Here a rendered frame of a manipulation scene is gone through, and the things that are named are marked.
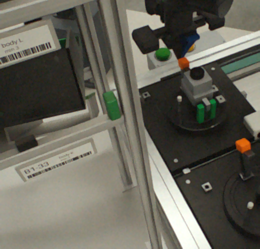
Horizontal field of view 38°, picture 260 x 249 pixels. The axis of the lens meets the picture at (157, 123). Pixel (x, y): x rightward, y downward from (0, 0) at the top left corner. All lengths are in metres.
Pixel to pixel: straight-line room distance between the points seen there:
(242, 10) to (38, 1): 2.54
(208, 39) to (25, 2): 0.78
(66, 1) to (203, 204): 0.51
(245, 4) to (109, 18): 2.57
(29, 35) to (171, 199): 0.51
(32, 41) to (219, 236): 0.51
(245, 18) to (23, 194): 2.13
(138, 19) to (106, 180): 0.61
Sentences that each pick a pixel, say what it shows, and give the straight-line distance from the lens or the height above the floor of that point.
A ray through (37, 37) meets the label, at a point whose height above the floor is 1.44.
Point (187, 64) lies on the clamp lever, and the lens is 0.81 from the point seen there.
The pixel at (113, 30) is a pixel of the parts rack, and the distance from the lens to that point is 0.33.
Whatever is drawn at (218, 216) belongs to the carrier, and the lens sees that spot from 0.72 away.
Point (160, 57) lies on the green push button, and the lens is 0.98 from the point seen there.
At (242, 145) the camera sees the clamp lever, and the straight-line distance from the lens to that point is 0.68.
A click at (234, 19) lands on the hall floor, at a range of 2.72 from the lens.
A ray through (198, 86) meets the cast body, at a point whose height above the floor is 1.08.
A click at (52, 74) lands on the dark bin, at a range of 0.42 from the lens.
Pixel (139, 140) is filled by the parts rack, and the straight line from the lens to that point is 0.47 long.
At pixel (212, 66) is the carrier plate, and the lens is 0.95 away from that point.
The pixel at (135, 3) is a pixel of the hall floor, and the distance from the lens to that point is 2.91.
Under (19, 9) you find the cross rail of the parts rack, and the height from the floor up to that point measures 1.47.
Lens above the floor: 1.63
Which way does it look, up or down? 52 degrees down
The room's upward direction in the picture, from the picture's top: 6 degrees counter-clockwise
